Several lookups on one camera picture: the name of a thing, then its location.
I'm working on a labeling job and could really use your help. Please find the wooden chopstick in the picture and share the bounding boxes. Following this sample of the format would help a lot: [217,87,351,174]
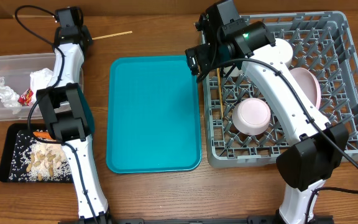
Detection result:
[92,30,133,40]
[216,68,224,119]

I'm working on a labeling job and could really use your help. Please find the white napkin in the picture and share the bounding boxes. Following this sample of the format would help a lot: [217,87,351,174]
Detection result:
[30,68,53,103]

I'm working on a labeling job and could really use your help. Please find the cream bowl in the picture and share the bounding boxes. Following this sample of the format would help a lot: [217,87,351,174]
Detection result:
[273,38,293,68]

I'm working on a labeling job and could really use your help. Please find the small pink bowl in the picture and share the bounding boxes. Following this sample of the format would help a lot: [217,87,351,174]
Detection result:
[232,98,271,136]

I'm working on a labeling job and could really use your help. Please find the clear plastic waste bin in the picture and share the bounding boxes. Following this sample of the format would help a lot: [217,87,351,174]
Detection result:
[0,53,55,121]

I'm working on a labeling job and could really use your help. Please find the grey dishwasher rack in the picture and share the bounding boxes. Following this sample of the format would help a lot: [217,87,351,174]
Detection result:
[200,11,358,169]

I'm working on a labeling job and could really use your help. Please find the red snack wrapper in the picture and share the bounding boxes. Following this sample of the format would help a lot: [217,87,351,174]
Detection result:
[17,88,34,106]

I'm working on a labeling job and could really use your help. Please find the foil wrapper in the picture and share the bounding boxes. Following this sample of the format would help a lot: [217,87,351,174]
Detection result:
[0,77,21,108]

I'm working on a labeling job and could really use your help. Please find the pink plate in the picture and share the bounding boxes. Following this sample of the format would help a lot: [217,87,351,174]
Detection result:
[290,67,321,109]

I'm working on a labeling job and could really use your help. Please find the orange carrot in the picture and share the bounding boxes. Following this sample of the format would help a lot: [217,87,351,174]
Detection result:
[33,131,52,139]

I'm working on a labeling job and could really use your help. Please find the rice and peanut scraps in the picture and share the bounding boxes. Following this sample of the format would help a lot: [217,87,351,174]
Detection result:
[7,129,72,183]

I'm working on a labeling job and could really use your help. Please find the cream plastic cup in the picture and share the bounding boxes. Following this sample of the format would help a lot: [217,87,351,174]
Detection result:
[224,67,243,77]

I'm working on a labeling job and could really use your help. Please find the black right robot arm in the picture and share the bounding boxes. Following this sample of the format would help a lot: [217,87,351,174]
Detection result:
[185,1,349,223]

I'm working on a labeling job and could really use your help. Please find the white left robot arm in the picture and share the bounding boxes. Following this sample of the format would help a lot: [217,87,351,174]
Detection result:
[33,7,113,223]

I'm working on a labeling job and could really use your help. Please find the black waste tray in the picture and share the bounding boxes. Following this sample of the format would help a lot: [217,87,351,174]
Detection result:
[0,123,74,184]

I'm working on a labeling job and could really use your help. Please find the teal plastic tray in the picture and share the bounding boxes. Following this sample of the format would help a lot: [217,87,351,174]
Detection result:
[106,55,202,174]

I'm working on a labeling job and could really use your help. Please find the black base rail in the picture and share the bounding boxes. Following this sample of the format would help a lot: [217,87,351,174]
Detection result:
[58,215,334,224]

